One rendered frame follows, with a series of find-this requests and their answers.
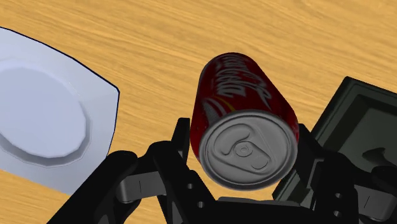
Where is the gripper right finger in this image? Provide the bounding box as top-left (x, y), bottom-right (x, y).
top-left (291, 123), bottom-right (397, 224)

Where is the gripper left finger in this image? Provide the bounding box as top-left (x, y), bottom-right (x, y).
top-left (46, 117), bottom-right (218, 224)

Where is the red soda can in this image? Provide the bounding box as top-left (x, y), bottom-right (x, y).
top-left (190, 52), bottom-right (300, 192)

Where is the dark green square tray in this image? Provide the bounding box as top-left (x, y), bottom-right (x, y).
top-left (272, 76), bottom-right (397, 209)

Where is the white plate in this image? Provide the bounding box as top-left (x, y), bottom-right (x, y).
top-left (0, 26), bottom-right (120, 196)

